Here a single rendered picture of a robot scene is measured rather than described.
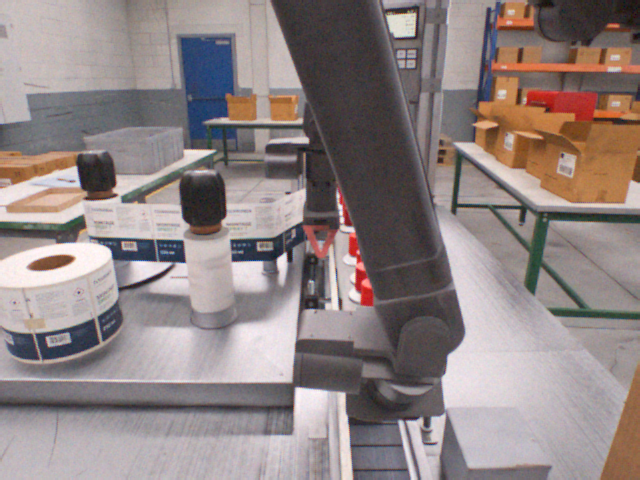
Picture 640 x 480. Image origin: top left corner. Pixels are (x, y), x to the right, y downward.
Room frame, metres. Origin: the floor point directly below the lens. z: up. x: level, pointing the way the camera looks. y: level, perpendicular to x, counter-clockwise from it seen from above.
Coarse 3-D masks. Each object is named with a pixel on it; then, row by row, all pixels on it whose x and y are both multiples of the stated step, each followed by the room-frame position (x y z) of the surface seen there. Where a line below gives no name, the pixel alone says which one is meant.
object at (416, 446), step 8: (408, 424) 0.38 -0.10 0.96; (416, 424) 0.38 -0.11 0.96; (408, 432) 0.37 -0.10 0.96; (416, 432) 0.37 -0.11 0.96; (408, 440) 0.37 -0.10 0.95; (416, 440) 0.36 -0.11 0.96; (416, 448) 0.35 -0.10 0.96; (416, 456) 0.34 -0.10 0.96; (424, 456) 0.34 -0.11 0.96; (416, 464) 0.33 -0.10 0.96; (424, 464) 0.33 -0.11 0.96; (416, 472) 0.32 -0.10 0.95; (424, 472) 0.32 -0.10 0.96
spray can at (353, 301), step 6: (360, 264) 0.56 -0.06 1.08; (360, 270) 0.54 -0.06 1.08; (360, 276) 0.54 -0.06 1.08; (366, 276) 0.53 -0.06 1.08; (360, 282) 0.54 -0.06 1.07; (354, 288) 0.55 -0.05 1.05; (360, 288) 0.54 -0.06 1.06; (348, 294) 0.55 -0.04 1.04; (354, 294) 0.54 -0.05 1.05; (360, 294) 0.54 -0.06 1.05; (348, 300) 0.54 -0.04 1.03; (354, 300) 0.53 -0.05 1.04; (348, 306) 0.54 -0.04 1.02; (354, 306) 0.53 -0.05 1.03
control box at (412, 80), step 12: (384, 0) 0.91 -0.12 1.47; (396, 0) 0.90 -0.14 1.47; (408, 0) 0.88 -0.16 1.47; (420, 0) 0.86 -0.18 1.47; (420, 12) 0.86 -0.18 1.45; (420, 24) 0.86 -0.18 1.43; (420, 36) 0.86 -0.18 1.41; (396, 48) 0.89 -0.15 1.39; (420, 48) 0.86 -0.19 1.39; (420, 60) 0.86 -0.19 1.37; (408, 72) 0.87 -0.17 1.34; (420, 72) 0.86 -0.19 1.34; (408, 84) 0.87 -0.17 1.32; (420, 84) 0.86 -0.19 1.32; (408, 96) 0.87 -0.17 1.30
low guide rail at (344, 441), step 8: (336, 288) 0.82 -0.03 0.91; (336, 296) 0.78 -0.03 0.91; (336, 304) 0.75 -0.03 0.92; (336, 392) 0.51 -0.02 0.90; (344, 400) 0.48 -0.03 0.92; (344, 408) 0.46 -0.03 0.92; (344, 416) 0.44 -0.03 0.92; (344, 424) 0.43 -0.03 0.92; (344, 432) 0.42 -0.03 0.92; (344, 440) 0.40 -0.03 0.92; (344, 448) 0.39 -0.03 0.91; (344, 456) 0.38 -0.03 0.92; (344, 464) 0.37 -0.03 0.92; (344, 472) 0.36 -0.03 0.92; (352, 472) 0.36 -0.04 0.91
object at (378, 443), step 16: (336, 272) 0.97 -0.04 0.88; (352, 432) 0.45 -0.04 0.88; (368, 432) 0.45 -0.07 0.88; (384, 432) 0.45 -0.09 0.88; (352, 448) 0.43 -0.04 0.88; (368, 448) 0.42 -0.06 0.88; (384, 448) 0.42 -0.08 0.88; (400, 448) 0.42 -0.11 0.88; (352, 464) 0.40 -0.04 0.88; (368, 464) 0.40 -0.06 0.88; (384, 464) 0.40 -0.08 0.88; (400, 464) 0.40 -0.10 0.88
